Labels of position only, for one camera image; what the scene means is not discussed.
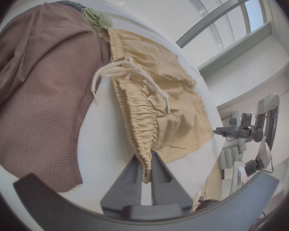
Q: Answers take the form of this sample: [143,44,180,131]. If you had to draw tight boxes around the green garment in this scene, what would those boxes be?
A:
[83,7,112,33]

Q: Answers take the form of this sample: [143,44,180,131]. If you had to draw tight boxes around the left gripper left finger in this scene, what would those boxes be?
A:
[100,154,143,213]

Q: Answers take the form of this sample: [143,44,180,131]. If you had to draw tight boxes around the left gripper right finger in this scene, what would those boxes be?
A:
[150,151,193,213]

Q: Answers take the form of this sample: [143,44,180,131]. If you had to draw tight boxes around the tan shorts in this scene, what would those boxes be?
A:
[91,26,213,185]

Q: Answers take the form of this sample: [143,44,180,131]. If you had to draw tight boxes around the brown garment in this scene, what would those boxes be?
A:
[0,3,111,193]

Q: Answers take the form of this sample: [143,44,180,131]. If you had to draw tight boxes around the black garment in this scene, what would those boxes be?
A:
[55,0,87,11]

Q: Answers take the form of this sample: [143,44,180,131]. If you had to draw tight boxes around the window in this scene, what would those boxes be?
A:
[96,0,266,50]

